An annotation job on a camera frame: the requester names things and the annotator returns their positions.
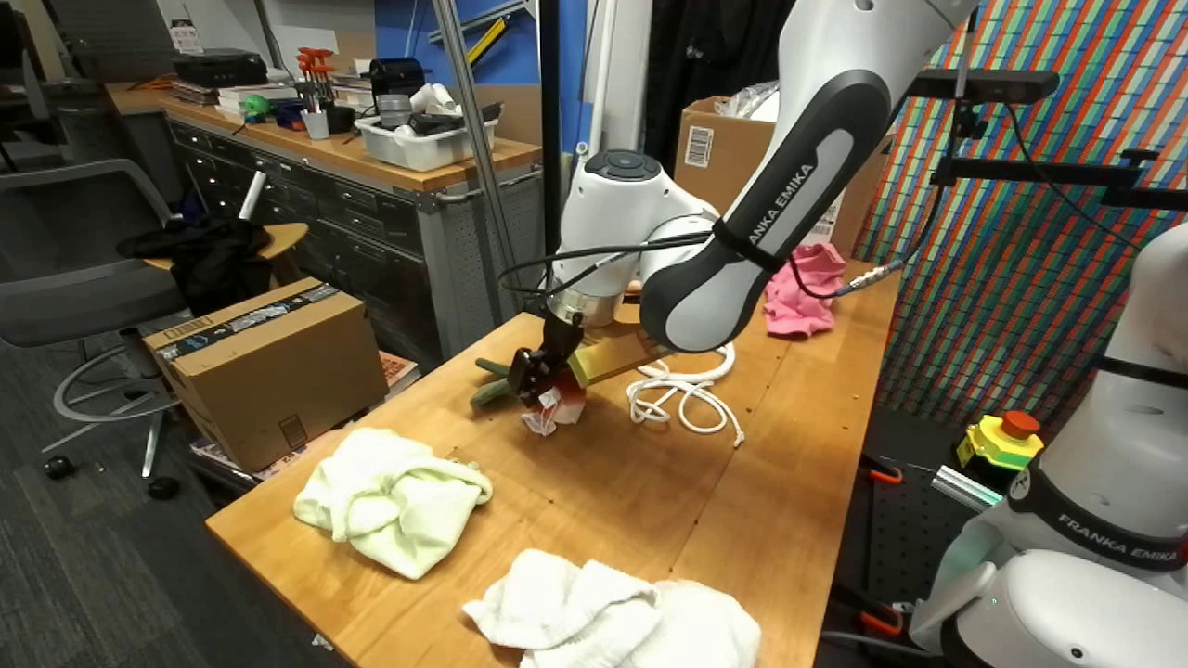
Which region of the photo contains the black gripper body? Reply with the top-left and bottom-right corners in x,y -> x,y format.
532,310 -> 590,380

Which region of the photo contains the red plush vegetable green leaf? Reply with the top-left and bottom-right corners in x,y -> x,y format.
464,348 -> 592,437

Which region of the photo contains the thin white knotted cord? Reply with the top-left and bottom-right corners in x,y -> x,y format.
622,370 -> 751,452

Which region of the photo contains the light green cloth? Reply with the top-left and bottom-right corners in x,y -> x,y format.
290,429 -> 496,588

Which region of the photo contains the magenta pink cloth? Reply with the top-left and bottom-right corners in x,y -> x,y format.
762,238 -> 848,342

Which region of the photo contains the white cloth bag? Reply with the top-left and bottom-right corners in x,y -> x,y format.
459,546 -> 763,668

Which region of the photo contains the small white printed card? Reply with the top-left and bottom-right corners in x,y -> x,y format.
516,409 -> 564,443

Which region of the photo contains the grey workbench with wooden top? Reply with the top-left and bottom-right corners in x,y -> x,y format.
105,79 -> 549,364

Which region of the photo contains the silver metal pole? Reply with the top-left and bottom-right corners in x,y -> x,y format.
423,0 -> 532,326

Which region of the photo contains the white plastic bin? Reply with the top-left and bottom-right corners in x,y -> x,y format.
351,107 -> 499,175

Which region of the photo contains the cardboard box with black tape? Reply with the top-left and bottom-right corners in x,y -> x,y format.
141,276 -> 393,477

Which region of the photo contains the cardboard box with white labels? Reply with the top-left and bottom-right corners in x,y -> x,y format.
675,92 -> 903,257

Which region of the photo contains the wooden stool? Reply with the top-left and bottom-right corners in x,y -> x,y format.
143,220 -> 310,284

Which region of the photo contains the black garment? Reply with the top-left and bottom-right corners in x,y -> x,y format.
120,217 -> 278,317

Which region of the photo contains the black orange table clamp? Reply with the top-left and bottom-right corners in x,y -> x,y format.
862,456 -> 908,495
848,599 -> 921,645

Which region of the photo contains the grey office chair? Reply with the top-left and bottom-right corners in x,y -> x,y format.
0,156 -> 189,498

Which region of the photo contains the yellow red emergency stop button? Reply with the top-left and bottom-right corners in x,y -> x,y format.
954,406 -> 1049,479

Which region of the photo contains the black mounting bar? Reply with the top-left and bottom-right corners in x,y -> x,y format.
924,144 -> 1188,217

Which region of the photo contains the olive wrist camera box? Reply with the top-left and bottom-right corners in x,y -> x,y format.
569,331 -> 649,388

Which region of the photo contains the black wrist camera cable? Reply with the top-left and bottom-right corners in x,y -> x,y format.
493,223 -> 723,320

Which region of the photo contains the white braided rope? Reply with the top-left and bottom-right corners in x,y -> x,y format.
633,342 -> 741,389

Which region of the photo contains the black camera stand pole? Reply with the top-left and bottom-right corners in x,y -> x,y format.
532,0 -> 582,320

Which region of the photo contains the white floor hose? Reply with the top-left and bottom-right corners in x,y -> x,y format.
35,342 -> 185,460

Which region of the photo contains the small grey metal bracket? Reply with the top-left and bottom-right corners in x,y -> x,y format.
929,460 -> 1011,511

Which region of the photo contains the black stereo camera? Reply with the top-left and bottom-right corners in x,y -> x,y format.
912,66 -> 1061,107

